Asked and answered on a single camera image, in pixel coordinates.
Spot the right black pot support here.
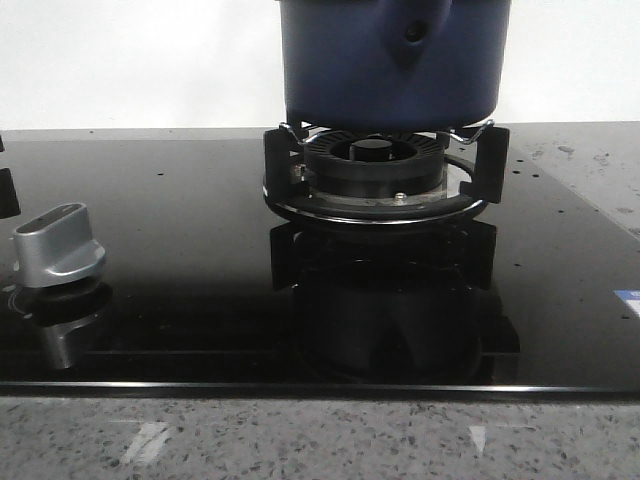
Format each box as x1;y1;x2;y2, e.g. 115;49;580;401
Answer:
263;121;510;228

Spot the black glass gas stove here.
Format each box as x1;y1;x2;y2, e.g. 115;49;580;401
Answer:
1;134;639;399

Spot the dark blue cooking pot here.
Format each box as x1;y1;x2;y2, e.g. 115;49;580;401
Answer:
279;0;511;132

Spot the left black pot support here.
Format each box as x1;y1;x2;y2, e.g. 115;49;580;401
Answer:
0;167;21;219

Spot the silver stove knob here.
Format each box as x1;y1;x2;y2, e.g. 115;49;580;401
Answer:
13;203;106;288

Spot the black pot support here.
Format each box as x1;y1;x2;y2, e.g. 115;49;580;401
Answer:
0;167;21;219
263;121;510;228

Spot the blue white sticker label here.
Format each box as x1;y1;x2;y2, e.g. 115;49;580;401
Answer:
614;290;640;317

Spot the right black gas burner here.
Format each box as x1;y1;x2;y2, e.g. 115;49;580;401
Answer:
303;130;444;200

